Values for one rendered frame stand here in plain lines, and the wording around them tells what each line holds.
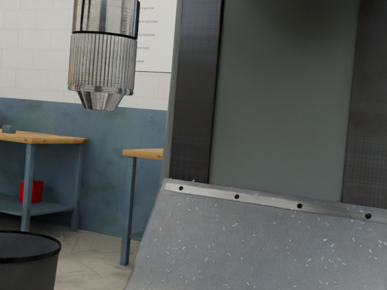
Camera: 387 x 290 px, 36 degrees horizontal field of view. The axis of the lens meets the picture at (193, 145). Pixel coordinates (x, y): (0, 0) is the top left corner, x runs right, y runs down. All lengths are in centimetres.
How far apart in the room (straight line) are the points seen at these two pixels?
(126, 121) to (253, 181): 474
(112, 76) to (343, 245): 40
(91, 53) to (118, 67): 2
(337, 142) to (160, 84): 463
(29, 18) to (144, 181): 211
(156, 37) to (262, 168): 467
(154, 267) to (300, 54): 33
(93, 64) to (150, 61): 500
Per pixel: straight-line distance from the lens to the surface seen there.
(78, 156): 565
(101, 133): 566
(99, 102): 42
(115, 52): 41
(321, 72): 75
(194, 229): 78
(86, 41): 42
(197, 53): 81
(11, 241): 270
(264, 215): 76
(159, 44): 538
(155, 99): 535
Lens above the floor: 119
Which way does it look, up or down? 3 degrees down
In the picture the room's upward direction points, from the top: 5 degrees clockwise
